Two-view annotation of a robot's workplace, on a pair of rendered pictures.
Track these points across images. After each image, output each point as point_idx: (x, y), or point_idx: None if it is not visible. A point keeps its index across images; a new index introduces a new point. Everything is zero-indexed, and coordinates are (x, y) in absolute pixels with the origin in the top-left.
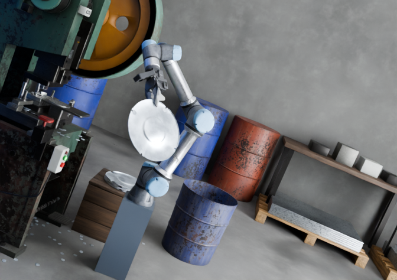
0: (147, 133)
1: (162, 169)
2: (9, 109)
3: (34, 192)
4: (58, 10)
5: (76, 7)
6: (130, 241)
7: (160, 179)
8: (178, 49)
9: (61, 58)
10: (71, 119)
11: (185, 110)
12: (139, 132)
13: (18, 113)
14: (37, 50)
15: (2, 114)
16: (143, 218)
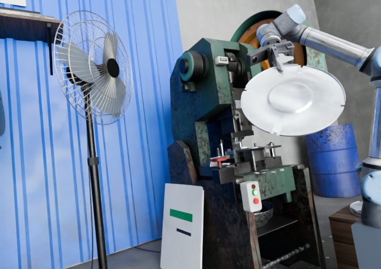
0: (278, 104)
1: (373, 158)
2: (209, 168)
3: (247, 240)
4: (199, 72)
5: (212, 62)
6: None
7: (377, 173)
8: (293, 7)
9: (229, 109)
10: (278, 160)
11: (367, 70)
12: (263, 108)
13: (214, 168)
14: (215, 115)
15: (207, 175)
16: None
